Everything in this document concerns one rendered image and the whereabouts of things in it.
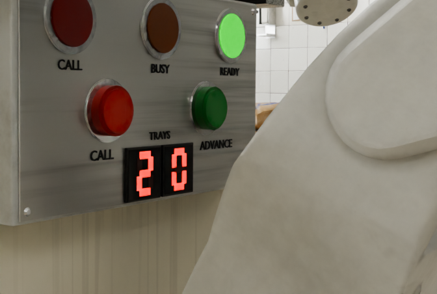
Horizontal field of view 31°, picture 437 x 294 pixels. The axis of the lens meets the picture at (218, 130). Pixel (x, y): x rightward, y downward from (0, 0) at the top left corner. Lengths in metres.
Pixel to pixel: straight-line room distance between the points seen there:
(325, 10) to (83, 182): 0.44
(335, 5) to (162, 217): 0.36
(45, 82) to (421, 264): 0.22
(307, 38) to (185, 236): 4.58
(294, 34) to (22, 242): 4.78
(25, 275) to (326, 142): 0.21
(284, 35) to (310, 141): 4.90
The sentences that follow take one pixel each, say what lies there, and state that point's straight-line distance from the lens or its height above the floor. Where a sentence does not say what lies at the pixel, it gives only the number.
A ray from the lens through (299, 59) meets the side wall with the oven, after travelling 5.17.
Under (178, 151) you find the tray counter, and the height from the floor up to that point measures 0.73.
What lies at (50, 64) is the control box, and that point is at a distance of 0.44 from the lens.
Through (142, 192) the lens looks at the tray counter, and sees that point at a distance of 0.49.
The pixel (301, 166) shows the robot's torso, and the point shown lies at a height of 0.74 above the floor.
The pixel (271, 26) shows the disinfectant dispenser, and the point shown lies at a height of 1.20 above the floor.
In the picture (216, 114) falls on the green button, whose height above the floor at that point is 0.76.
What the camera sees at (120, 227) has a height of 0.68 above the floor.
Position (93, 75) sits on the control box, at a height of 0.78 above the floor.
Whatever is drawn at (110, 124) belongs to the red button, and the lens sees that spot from 0.46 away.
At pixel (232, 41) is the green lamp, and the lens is 0.57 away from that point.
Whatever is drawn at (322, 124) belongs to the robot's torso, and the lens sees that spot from 0.35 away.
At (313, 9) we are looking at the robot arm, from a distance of 0.83.
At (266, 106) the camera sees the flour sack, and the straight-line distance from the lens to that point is 4.50.
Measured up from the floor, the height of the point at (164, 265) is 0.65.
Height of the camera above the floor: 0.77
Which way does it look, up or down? 3 degrees down
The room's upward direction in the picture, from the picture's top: 1 degrees clockwise
